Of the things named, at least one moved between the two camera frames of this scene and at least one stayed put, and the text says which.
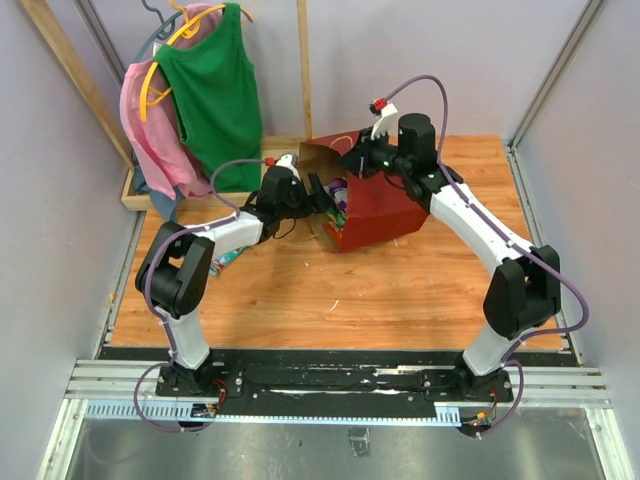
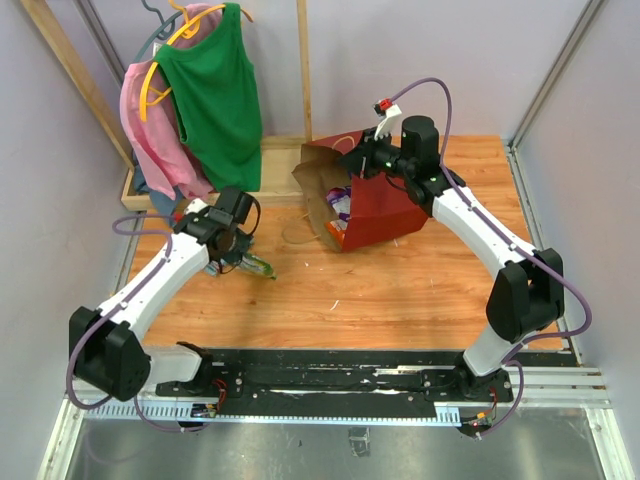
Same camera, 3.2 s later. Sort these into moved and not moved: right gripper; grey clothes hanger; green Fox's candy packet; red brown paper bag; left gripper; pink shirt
Moved: green Fox's candy packet; left gripper
Not moved: grey clothes hanger; red brown paper bag; pink shirt; right gripper
